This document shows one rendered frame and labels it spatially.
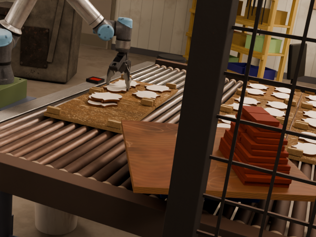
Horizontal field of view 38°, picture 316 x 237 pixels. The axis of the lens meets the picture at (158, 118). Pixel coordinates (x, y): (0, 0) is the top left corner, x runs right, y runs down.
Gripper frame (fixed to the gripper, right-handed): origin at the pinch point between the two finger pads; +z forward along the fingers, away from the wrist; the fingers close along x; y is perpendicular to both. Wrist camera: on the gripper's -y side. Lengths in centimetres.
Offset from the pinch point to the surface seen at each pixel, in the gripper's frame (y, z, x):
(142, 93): -0.6, 0.2, -14.2
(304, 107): 40, 1, -94
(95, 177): -96, 5, -33
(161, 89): 15.6, 0.0, -19.5
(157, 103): -9.6, 1.6, -25.2
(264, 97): 48, 1, -72
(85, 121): -55, 2, -9
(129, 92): -0.9, 1.2, -7.0
